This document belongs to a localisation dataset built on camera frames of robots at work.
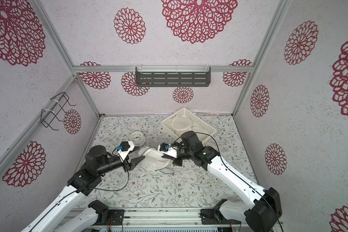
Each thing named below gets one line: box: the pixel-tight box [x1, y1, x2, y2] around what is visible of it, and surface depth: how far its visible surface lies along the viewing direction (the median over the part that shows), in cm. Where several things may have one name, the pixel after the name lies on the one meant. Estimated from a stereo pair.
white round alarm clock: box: [129, 130, 146, 147], surface depth 105 cm
